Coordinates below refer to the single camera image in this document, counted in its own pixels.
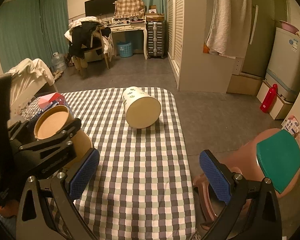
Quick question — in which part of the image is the brown paper cup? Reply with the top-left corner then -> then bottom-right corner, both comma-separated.
33,104 -> 94,170

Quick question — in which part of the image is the white printed paper cup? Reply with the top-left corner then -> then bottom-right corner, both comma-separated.
122,86 -> 161,129

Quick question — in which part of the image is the person's hand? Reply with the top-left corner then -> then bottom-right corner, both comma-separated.
0,199 -> 19,218

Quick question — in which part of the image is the clear plastic container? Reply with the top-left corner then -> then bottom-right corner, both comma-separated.
21,101 -> 43,120

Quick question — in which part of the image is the blue drink can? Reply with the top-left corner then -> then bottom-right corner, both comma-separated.
46,100 -> 63,110

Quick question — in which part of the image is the pink red box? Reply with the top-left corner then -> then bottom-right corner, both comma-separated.
37,92 -> 69,109

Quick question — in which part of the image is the bed with beige bedding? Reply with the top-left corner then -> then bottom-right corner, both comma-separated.
7,58 -> 55,115

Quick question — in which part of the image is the brown stool green cushion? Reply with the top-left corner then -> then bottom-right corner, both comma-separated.
193,128 -> 300,230

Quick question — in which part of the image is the large water jug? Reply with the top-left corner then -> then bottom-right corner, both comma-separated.
51,52 -> 66,72

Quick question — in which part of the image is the checkered tablecloth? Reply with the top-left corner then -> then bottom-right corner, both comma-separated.
64,87 -> 196,239

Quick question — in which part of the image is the chair piled with clothes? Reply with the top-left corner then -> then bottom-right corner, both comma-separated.
64,16 -> 115,77

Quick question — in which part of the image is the blue laundry basket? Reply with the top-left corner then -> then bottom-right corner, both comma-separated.
117,41 -> 133,58

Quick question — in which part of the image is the teal curtain left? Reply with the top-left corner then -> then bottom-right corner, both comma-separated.
0,0 -> 69,72

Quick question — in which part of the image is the red water bottle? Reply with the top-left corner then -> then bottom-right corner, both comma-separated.
260,83 -> 278,113

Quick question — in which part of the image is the white desk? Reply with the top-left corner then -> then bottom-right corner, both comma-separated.
110,21 -> 148,60

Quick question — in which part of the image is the black monitor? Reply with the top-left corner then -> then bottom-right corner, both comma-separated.
84,0 -> 117,17

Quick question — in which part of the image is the dark ribbed suitcase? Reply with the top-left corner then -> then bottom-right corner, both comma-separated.
147,21 -> 166,58

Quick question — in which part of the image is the plaid blanket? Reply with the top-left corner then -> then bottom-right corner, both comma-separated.
114,0 -> 146,19

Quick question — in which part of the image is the brown cardboard box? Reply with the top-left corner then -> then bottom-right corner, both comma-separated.
146,13 -> 165,22

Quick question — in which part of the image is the white louvered wardrobe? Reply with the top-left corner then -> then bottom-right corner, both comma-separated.
166,0 -> 235,93

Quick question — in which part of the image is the hanging beige towel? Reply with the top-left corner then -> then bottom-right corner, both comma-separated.
206,0 -> 252,58

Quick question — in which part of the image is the pink basin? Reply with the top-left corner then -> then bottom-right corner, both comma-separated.
280,20 -> 299,34

